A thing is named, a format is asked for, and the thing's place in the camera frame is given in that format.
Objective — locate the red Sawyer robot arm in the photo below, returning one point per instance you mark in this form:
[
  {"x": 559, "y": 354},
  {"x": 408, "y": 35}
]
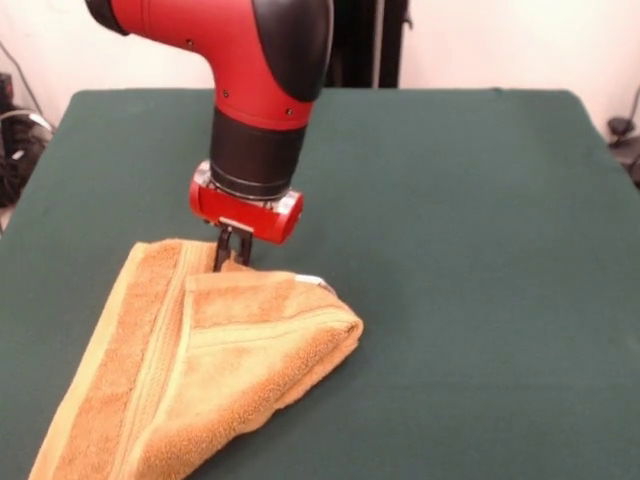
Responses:
[{"x": 240, "y": 65}]

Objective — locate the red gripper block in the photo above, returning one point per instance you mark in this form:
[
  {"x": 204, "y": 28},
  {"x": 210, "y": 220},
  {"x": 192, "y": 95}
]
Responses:
[{"x": 240, "y": 212}]

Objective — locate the dark green table cloth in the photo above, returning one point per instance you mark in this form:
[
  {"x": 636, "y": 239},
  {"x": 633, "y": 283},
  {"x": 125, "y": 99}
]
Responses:
[{"x": 500, "y": 325}]

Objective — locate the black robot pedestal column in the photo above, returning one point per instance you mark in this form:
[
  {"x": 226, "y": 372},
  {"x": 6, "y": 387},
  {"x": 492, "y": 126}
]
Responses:
[{"x": 370, "y": 45}]

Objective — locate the tan terry towel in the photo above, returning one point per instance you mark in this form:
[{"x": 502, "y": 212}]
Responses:
[{"x": 200, "y": 360}]

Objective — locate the dark stand base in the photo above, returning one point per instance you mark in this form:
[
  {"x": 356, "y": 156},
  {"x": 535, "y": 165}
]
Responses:
[
  {"x": 620, "y": 126},
  {"x": 20, "y": 160}
]

